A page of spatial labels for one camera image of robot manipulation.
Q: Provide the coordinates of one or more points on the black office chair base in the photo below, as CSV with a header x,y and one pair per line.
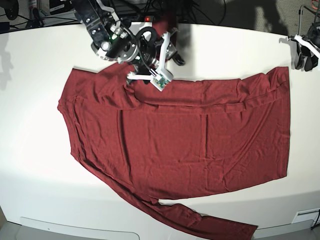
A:
x,y
11,8

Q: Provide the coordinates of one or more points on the black power strip red switch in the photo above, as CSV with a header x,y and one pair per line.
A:
x,y
136,18

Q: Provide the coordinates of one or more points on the white metal rack frame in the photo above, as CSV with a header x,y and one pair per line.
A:
x,y
307,15

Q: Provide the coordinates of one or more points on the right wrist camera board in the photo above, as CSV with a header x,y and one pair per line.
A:
x,y
160,80

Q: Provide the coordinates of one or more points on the dark red long-sleeve shirt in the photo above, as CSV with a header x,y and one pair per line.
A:
x,y
193,139

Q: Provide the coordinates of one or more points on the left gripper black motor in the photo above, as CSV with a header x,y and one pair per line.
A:
x,y
307,49

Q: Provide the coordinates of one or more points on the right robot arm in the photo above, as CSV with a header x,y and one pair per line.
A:
x,y
112,40

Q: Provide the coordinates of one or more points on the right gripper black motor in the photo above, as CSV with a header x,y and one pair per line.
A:
x,y
147,54

